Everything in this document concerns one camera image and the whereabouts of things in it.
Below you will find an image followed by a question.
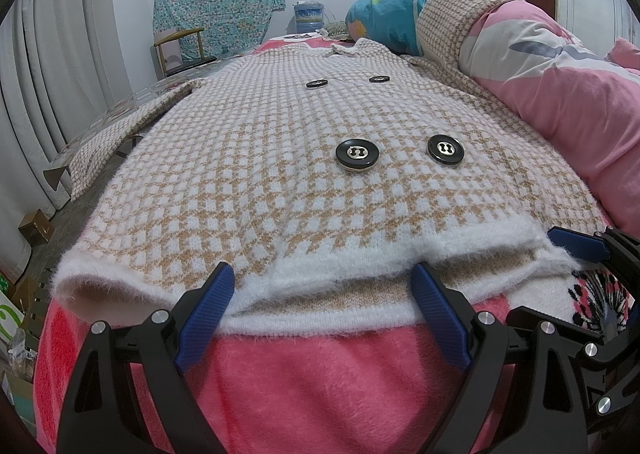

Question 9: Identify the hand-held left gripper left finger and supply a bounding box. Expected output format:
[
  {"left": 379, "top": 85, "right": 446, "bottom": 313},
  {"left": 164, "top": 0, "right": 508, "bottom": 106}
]
[{"left": 56, "top": 261, "right": 236, "bottom": 454}]

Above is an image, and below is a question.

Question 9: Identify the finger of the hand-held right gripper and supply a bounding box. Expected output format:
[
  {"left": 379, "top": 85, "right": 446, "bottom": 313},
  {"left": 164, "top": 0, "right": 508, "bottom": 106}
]
[
  {"left": 547, "top": 225, "right": 640, "bottom": 300},
  {"left": 505, "top": 305, "right": 640, "bottom": 440}
]

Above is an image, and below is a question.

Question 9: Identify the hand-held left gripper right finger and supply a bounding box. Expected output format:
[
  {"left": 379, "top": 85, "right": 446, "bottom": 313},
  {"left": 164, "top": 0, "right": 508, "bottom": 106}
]
[{"left": 410, "top": 261, "right": 588, "bottom": 454}]

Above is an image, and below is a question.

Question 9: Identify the beige white checked knit cardigan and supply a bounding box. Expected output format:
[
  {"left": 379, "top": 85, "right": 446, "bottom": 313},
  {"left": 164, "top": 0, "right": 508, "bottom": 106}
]
[{"left": 52, "top": 0, "right": 618, "bottom": 335}]

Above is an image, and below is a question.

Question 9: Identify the pink fleece blanket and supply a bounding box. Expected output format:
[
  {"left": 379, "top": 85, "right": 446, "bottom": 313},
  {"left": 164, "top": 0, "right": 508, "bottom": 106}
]
[{"left": 32, "top": 32, "right": 633, "bottom": 454}]

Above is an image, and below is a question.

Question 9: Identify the pink white quilt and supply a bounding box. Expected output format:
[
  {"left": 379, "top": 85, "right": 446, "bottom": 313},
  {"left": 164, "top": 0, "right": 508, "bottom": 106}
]
[{"left": 457, "top": 0, "right": 640, "bottom": 240}]

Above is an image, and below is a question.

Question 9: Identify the grey metal rack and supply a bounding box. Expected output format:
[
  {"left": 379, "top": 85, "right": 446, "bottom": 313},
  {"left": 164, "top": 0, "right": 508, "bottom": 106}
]
[{"left": 22, "top": 264, "right": 56, "bottom": 350}]

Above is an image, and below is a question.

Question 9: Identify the brown cardboard box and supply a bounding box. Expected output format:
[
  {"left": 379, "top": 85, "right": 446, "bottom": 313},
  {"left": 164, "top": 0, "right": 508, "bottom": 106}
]
[{"left": 19, "top": 209, "right": 56, "bottom": 246}]

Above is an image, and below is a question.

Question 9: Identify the green white box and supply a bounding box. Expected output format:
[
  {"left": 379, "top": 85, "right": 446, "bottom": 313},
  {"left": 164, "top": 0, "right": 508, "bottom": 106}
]
[{"left": 0, "top": 277, "right": 25, "bottom": 342}]

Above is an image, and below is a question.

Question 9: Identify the wooden chair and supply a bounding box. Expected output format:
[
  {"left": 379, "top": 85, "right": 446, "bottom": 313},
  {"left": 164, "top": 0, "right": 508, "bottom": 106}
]
[{"left": 152, "top": 28, "right": 218, "bottom": 80}]

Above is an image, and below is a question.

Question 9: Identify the blue patterned pillow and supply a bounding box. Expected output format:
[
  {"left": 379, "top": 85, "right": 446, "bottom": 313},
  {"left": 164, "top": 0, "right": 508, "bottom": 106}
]
[{"left": 346, "top": 0, "right": 451, "bottom": 58}]

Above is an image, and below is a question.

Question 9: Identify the olive patterned cloth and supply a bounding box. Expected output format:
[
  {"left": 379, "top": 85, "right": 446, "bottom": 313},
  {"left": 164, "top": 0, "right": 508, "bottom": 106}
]
[{"left": 319, "top": 22, "right": 353, "bottom": 41}]

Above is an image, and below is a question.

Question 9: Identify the blue water bottle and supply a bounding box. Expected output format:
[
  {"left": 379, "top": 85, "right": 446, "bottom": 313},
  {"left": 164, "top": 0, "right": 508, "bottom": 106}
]
[{"left": 292, "top": 1, "right": 326, "bottom": 35}]

